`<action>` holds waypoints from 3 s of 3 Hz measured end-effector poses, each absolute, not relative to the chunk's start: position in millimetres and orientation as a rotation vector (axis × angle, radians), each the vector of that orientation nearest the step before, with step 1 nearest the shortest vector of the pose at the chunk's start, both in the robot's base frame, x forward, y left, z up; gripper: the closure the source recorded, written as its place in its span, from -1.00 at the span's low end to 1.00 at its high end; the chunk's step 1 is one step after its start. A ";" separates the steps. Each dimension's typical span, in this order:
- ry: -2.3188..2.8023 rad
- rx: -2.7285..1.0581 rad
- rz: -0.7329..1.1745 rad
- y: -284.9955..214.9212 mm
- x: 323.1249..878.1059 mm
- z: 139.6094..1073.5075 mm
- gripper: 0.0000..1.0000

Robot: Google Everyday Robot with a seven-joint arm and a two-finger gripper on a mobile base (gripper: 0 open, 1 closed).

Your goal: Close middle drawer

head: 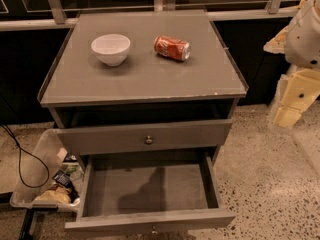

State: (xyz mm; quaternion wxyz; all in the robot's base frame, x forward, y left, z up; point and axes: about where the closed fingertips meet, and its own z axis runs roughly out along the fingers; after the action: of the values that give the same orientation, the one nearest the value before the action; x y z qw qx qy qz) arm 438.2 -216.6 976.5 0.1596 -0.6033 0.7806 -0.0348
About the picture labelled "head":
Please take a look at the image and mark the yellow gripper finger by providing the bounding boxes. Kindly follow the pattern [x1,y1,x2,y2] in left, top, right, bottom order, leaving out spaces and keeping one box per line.
[273,107,302,128]
[263,27,288,54]

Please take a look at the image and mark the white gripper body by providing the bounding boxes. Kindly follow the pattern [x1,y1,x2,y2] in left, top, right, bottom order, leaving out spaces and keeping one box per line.
[281,68,320,112]

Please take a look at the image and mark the grey drawer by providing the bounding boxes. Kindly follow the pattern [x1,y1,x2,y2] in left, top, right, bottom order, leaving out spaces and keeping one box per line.
[65,153,235,238]
[56,119,232,155]

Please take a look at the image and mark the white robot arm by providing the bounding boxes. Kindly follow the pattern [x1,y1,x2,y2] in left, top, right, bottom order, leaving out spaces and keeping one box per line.
[263,0,320,128]

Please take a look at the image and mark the grey wooden drawer cabinet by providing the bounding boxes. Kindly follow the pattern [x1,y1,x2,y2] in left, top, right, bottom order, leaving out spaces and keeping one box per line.
[37,9,249,165]

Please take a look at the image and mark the grey top drawer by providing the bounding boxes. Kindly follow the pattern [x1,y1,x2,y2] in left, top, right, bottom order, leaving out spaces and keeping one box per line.
[56,119,232,155]

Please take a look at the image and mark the red soda can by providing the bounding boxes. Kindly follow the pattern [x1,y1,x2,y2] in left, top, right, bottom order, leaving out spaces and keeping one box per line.
[154,36,191,61]

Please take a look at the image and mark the white ceramic bowl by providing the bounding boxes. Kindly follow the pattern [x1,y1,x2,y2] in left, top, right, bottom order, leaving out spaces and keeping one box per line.
[91,34,131,66]

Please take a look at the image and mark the snack bags in bin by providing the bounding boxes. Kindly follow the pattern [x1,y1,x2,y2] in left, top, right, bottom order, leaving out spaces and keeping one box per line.
[36,153,84,205]

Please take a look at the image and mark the clear plastic storage bin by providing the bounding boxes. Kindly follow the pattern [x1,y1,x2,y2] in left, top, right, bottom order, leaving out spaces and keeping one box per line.
[10,129,80,212]

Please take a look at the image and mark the metal railing frame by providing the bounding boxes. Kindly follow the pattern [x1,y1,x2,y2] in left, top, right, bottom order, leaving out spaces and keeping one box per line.
[0,0,304,32]

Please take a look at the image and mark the black cable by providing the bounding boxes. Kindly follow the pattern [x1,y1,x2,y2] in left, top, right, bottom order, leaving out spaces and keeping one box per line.
[0,123,51,189]

